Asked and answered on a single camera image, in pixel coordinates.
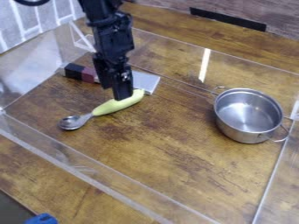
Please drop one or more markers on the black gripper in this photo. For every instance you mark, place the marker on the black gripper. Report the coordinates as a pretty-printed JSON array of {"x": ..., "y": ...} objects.
[{"x": 114, "y": 42}]

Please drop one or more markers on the spoon with yellow handle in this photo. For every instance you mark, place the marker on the spoon with yellow handle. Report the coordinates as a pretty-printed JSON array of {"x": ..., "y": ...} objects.
[{"x": 75, "y": 121}]

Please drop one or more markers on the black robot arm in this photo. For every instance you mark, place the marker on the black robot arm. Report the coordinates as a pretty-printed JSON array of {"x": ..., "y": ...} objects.
[{"x": 100, "y": 9}]

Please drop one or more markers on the silver metal pot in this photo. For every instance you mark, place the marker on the silver metal pot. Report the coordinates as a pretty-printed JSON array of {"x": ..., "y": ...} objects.
[{"x": 250, "y": 116}]

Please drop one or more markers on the blue object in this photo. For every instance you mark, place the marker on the blue object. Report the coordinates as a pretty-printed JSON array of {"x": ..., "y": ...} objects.
[{"x": 43, "y": 218}]

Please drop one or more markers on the clear acrylic triangular bracket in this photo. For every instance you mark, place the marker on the clear acrylic triangular bracket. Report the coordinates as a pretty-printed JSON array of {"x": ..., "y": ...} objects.
[{"x": 83, "y": 41}]

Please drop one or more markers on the black wall strip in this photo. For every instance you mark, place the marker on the black wall strip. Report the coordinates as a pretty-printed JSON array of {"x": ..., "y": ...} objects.
[{"x": 229, "y": 19}]

